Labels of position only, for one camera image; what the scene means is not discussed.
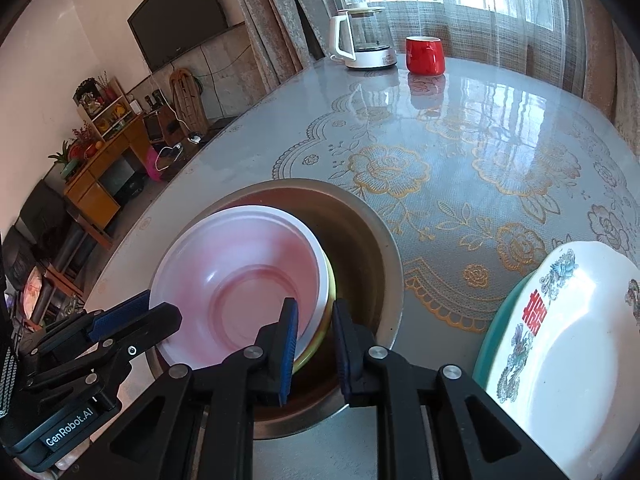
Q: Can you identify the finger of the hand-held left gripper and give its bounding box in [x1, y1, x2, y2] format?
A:
[22, 302, 182, 392]
[20, 290, 152, 357]

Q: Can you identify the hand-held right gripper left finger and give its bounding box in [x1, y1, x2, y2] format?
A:
[75, 297, 300, 480]

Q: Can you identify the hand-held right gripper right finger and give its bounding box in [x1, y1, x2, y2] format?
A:
[331, 299, 568, 480]

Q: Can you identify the yellow plastic bowl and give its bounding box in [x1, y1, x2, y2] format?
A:
[292, 255, 338, 374]

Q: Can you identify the red plastic bowl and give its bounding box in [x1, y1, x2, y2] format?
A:
[148, 205, 335, 367]

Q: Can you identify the stainless steel bowl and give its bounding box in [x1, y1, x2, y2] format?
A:
[146, 178, 405, 441]

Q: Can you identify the teal plate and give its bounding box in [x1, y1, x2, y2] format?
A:
[471, 272, 546, 406]

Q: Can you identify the white dragon print plate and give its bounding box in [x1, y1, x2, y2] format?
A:
[484, 241, 640, 480]

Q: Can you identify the black chair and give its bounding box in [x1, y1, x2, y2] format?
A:
[14, 180, 87, 311]

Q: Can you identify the pink bag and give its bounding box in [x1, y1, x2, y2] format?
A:
[146, 147, 166, 182]

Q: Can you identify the wooden cabinet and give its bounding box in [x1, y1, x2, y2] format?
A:
[62, 115, 152, 232]

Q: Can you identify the potted green plant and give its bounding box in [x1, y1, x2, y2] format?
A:
[49, 140, 82, 179]

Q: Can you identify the lace floral table mat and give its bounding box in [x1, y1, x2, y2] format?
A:
[272, 80, 640, 336]

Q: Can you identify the small wooden shelf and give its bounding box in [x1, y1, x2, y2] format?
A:
[74, 77, 135, 142]

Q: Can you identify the wooden slatted rack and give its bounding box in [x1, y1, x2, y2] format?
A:
[169, 66, 207, 134]

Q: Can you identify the white glass electric kettle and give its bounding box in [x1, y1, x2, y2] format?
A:
[328, 5, 398, 71]

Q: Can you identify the black flat television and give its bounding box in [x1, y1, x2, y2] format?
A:
[127, 0, 229, 73]

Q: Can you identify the red mug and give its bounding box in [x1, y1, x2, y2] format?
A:
[405, 36, 446, 76]

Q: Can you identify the beige thick curtain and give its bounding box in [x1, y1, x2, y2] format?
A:
[575, 0, 640, 136]
[227, 0, 346, 96]

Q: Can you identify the white sheer curtain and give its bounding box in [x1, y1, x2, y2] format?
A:
[340, 0, 586, 96]

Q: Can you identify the white cable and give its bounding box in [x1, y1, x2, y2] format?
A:
[154, 144, 185, 172]

